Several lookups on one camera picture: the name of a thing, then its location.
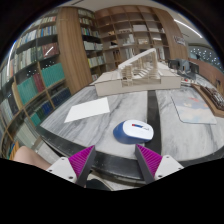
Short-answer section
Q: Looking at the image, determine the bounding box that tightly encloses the long ceiling light strip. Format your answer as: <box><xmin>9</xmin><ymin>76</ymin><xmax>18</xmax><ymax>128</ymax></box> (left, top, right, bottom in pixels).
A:
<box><xmin>173</xmin><ymin>18</ymin><xmax>204</xmax><ymax>39</ymax></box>

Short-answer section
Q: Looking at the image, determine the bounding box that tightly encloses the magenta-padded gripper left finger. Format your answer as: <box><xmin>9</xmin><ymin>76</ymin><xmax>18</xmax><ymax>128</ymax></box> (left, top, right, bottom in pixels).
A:
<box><xmin>46</xmin><ymin>145</ymin><xmax>98</xmax><ymax>188</ymax></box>

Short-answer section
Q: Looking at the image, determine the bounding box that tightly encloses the bookshelf with teal books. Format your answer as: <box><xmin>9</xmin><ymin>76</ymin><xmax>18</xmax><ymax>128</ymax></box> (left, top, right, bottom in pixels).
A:
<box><xmin>0</xmin><ymin>8</ymin><xmax>73</xmax><ymax>161</ymax></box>

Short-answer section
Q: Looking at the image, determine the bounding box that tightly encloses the white and blue computer mouse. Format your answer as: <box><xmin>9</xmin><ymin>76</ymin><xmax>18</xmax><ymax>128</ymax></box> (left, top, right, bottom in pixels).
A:
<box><xmin>112</xmin><ymin>119</ymin><xmax>155</xmax><ymax>145</ymax></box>

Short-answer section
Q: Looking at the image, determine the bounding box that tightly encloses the group of small ceiling lights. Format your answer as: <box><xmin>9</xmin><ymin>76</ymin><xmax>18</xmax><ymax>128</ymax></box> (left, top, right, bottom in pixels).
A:
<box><xmin>189</xmin><ymin>46</ymin><xmax>218</xmax><ymax>64</ymax></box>

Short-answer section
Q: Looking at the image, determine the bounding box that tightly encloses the white wall poster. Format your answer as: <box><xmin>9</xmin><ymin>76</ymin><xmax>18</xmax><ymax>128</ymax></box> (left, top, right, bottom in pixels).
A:
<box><xmin>173</xmin><ymin>35</ymin><xmax>187</xmax><ymax>47</ymax></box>

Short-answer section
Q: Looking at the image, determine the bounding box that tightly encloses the white paper sheet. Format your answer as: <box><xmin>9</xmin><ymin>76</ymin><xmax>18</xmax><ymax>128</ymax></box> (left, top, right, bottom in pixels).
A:
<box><xmin>63</xmin><ymin>96</ymin><xmax>111</xmax><ymax>124</ymax></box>

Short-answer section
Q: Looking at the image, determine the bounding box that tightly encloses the beige architectural building model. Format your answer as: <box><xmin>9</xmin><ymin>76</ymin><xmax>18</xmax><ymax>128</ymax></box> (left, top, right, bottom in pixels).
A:
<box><xmin>94</xmin><ymin>47</ymin><xmax>183</xmax><ymax>98</ymax></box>

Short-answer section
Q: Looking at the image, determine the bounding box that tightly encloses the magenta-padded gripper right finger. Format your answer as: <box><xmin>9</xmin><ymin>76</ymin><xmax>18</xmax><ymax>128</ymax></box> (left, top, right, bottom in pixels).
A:
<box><xmin>134</xmin><ymin>143</ymin><xmax>185</xmax><ymax>185</ymax></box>

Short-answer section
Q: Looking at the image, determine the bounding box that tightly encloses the dark grey building model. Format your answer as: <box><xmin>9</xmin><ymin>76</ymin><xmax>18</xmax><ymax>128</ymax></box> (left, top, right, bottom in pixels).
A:
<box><xmin>167</xmin><ymin>58</ymin><xmax>201</xmax><ymax>77</ymax></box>

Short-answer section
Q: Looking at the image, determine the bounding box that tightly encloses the person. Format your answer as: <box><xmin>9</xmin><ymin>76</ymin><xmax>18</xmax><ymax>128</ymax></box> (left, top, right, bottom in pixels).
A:
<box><xmin>13</xmin><ymin>145</ymin><xmax>52</xmax><ymax>171</ymax></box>

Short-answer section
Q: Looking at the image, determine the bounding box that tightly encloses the dark recessed bookshelf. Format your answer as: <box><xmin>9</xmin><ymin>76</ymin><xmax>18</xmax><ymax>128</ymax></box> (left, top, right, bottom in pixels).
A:
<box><xmin>77</xmin><ymin>8</ymin><xmax>108</xmax><ymax>82</ymax></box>

